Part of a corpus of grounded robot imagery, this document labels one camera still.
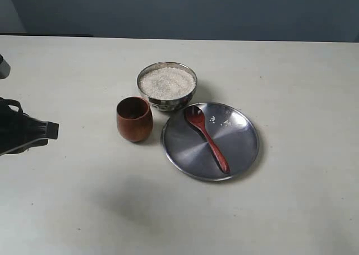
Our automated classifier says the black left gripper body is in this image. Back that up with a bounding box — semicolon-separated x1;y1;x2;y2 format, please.
1;98;36;155

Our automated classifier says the dark red wooden spoon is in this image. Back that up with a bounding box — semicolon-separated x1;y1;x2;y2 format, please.
185;105;230;174

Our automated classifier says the brown wooden cup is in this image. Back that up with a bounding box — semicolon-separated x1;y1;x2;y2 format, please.
116;96;153;142

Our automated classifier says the steel bowl of rice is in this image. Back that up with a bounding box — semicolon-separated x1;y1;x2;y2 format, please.
136;62;198;112

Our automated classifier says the round steel plate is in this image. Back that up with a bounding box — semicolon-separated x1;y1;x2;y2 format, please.
161;102;260;182

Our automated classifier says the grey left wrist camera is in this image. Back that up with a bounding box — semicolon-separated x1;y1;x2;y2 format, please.
0;55;11;79

